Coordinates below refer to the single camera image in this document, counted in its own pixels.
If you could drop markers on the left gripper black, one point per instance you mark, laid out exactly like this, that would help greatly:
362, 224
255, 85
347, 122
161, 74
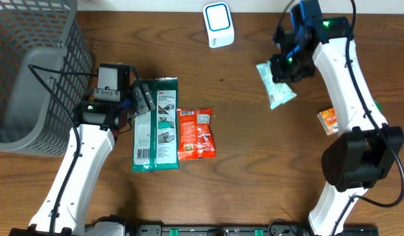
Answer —
144, 97

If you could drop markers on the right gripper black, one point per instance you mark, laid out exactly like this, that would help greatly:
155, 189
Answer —
282, 75

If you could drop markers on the teal white snack packet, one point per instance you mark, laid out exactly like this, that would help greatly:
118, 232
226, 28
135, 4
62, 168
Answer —
278, 93

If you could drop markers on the green white snack bag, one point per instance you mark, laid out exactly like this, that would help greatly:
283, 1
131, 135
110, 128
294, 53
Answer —
155, 133

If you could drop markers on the red snack packet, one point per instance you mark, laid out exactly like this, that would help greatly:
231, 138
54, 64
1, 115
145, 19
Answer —
196, 140

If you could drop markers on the orange white small packet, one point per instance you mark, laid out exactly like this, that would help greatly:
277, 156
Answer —
328, 120

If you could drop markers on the green-lid white jar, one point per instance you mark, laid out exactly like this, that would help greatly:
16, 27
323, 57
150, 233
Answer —
378, 106

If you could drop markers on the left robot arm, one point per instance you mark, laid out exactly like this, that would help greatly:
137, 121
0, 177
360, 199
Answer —
64, 210

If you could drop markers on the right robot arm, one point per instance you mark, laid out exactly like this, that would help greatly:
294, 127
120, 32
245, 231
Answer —
367, 146

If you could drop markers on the white barcode scanner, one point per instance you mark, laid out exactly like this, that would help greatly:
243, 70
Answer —
219, 24

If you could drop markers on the grey plastic mesh basket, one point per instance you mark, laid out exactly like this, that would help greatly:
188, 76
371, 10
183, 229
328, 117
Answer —
40, 42

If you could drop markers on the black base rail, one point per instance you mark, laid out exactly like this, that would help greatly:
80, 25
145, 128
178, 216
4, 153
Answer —
221, 229

